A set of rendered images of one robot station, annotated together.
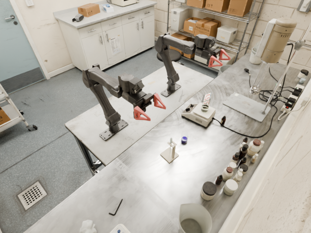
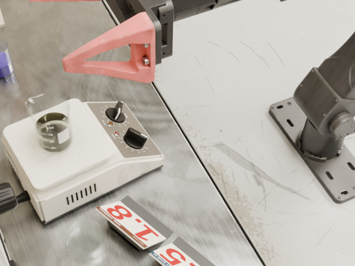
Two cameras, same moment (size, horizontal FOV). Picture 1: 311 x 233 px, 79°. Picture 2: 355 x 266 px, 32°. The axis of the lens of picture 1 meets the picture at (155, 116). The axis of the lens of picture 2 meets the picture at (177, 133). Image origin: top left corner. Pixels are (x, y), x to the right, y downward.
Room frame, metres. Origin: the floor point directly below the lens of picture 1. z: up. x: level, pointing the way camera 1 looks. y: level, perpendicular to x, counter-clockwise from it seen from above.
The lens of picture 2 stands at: (1.26, -0.75, 1.68)
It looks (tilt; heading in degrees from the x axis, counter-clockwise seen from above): 53 degrees down; 109
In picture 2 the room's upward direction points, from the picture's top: 3 degrees clockwise
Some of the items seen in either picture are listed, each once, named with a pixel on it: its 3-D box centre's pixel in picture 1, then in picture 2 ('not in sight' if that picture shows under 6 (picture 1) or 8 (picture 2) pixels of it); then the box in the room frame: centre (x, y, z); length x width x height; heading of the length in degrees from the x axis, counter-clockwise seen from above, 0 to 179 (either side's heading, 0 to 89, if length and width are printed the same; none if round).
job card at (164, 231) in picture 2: not in sight; (134, 220); (1.07, -0.37, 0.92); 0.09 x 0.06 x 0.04; 160
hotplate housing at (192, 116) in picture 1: (199, 113); (77, 153); (0.96, -0.31, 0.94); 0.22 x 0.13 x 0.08; 53
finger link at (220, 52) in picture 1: (222, 57); (109, 38); (1.07, -0.41, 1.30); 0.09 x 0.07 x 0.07; 47
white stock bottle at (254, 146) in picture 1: (253, 147); not in sight; (0.66, -0.57, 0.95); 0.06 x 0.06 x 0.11
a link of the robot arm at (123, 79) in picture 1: (124, 84); not in sight; (0.72, 0.14, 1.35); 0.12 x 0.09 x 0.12; 47
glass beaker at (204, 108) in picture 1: (205, 106); (50, 123); (0.94, -0.33, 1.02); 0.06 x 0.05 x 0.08; 3
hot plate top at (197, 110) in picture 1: (203, 110); (58, 142); (0.94, -0.33, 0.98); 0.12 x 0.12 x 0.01; 53
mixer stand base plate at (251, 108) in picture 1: (246, 105); not in sight; (1.08, -0.69, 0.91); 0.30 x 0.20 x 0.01; 47
